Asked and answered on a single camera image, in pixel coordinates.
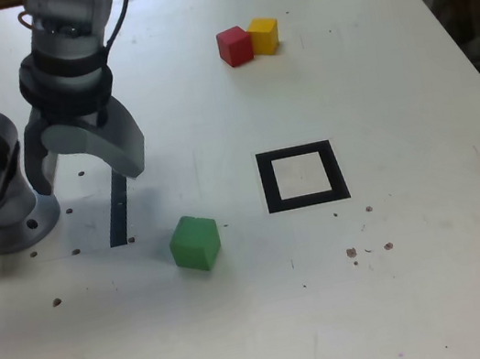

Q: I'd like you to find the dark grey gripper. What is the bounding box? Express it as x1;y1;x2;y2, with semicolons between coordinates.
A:
13;90;152;200

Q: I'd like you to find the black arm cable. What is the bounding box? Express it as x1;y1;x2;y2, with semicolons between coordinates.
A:
94;0;142;56

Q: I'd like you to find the yellow cube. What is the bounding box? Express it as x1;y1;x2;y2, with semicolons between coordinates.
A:
245;14;284;60

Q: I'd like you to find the black tape square outline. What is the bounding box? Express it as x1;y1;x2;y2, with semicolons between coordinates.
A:
254;136;353;216

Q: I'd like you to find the green cube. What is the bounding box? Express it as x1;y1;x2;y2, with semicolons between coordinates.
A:
164;210;226;278

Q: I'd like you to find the red cube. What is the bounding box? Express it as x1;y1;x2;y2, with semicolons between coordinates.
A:
214;24;256;71

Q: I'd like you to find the black tape strip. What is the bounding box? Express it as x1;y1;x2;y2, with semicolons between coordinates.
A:
97;169;139;249

